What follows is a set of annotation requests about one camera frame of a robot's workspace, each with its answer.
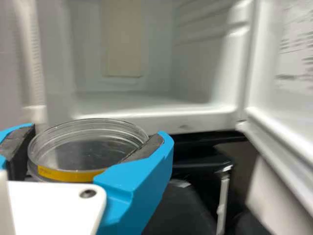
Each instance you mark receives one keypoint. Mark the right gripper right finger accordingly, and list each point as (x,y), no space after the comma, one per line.
(137,186)

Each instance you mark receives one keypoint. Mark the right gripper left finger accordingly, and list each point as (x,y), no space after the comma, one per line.
(12,144)

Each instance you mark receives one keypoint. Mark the petri dish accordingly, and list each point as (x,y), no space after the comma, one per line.
(85,147)

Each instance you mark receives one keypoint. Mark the white incubator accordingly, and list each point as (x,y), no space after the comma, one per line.
(146,73)

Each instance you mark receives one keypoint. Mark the incubator door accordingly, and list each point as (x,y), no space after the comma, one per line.
(281,98)

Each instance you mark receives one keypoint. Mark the black platform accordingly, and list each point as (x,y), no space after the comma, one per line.
(207,138)
(200,164)

